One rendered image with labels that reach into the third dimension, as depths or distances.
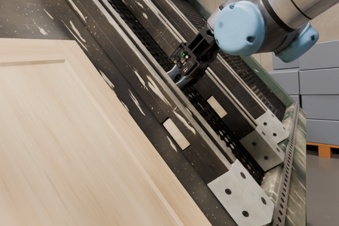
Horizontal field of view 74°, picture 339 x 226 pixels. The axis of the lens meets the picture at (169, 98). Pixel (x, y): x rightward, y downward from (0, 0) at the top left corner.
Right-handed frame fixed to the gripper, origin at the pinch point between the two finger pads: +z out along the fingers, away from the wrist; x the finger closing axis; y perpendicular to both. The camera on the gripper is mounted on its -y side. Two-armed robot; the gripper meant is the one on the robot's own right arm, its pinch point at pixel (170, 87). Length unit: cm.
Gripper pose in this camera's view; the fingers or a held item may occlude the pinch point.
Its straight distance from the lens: 64.3
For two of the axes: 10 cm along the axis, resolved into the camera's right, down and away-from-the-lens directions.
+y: -5.2, 2.0, -8.3
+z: -6.0, 6.1, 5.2
